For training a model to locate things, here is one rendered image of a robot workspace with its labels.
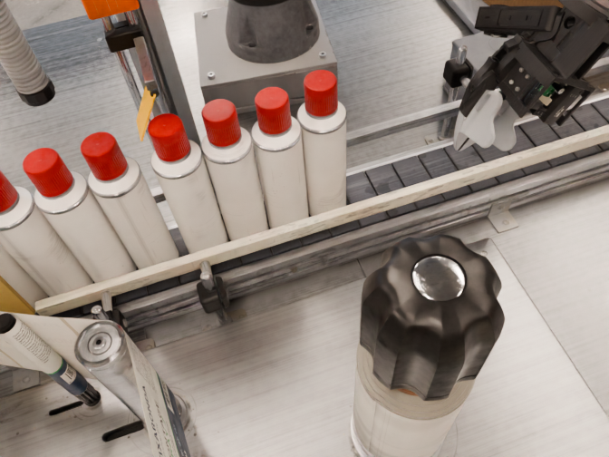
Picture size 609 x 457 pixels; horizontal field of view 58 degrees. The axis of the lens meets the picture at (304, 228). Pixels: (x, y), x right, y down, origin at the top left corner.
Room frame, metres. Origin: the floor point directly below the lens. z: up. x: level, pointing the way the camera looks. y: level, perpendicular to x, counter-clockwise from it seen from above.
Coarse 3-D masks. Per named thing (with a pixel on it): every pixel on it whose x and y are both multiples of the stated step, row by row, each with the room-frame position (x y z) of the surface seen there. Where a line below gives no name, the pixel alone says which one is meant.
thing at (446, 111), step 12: (600, 60) 0.55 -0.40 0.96; (588, 72) 0.54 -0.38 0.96; (600, 72) 0.54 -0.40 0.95; (432, 108) 0.50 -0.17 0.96; (444, 108) 0.50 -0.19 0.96; (456, 108) 0.49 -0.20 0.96; (396, 120) 0.48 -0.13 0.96; (408, 120) 0.48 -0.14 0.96; (420, 120) 0.48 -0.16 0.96; (432, 120) 0.49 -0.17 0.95; (348, 132) 0.47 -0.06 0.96; (360, 132) 0.47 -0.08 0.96; (372, 132) 0.47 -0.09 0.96; (384, 132) 0.47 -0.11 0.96; (396, 132) 0.47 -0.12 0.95; (348, 144) 0.46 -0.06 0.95; (156, 192) 0.41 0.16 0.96
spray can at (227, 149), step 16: (208, 112) 0.39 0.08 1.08; (224, 112) 0.39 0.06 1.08; (208, 128) 0.38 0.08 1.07; (224, 128) 0.38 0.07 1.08; (240, 128) 0.41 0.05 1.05; (208, 144) 0.39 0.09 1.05; (224, 144) 0.38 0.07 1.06; (240, 144) 0.39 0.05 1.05; (208, 160) 0.38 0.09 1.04; (224, 160) 0.37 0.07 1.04; (240, 160) 0.38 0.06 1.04; (224, 176) 0.37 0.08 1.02; (240, 176) 0.37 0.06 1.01; (256, 176) 0.39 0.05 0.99; (224, 192) 0.37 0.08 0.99; (240, 192) 0.37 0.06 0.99; (256, 192) 0.38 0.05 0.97; (224, 208) 0.38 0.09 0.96; (240, 208) 0.37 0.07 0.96; (256, 208) 0.38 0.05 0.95; (240, 224) 0.37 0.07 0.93; (256, 224) 0.38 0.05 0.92
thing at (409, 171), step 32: (544, 128) 0.52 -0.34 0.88; (576, 128) 0.52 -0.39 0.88; (416, 160) 0.49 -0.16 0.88; (448, 160) 0.48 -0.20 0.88; (480, 160) 0.47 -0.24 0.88; (352, 192) 0.44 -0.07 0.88; (384, 192) 0.44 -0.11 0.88; (448, 192) 0.43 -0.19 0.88; (224, 224) 0.41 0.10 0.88; (352, 224) 0.39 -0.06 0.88; (256, 256) 0.36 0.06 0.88; (160, 288) 0.33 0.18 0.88
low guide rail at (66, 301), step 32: (608, 128) 0.48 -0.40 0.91; (512, 160) 0.44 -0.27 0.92; (544, 160) 0.45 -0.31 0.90; (416, 192) 0.41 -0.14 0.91; (288, 224) 0.38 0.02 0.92; (320, 224) 0.38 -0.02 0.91; (192, 256) 0.35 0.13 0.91; (224, 256) 0.35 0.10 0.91; (96, 288) 0.32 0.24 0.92; (128, 288) 0.32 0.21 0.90
